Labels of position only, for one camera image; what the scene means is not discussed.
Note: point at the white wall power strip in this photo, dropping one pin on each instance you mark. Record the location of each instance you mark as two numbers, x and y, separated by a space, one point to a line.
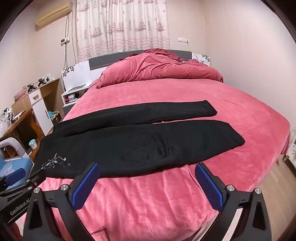
183 40

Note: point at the pink bed sheet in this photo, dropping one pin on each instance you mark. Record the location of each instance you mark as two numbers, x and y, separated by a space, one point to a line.
169 204

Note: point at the white grey nightstand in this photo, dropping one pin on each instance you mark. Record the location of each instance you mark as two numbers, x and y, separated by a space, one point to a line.
70 97

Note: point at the black embroidered pants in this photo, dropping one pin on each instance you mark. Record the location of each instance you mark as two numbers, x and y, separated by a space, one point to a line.
136 139

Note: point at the pink crumpled duvet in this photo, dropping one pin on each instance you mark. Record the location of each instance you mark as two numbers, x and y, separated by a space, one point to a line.
155 64

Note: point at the ship pattern curtain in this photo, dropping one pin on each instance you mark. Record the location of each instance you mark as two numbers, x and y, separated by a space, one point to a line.
106 27

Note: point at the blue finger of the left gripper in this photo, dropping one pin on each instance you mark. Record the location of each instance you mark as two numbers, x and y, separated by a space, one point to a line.
14 177

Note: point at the wooden desk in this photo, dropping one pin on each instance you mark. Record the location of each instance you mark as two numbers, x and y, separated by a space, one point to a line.
24 130

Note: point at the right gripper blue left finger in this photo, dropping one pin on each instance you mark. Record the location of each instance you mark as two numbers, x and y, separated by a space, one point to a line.
82 185

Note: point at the grey white headboard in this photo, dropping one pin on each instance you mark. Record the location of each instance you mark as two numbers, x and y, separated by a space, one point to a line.
84 73

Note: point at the white teal lidded jar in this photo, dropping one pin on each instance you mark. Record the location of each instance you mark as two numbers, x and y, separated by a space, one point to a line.
33 144

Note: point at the wall air conditioner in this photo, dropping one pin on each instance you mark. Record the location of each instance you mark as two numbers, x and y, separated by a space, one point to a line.
54 14

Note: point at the blue white chair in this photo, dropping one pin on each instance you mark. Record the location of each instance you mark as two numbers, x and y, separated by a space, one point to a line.
12 164

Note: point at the wall thermostat socket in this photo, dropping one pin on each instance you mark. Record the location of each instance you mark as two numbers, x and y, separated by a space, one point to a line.
65 41

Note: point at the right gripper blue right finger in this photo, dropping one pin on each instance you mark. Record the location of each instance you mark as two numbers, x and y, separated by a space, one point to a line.
212 186

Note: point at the wooden white cabinet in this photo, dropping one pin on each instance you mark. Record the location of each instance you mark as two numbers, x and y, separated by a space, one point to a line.
41 101

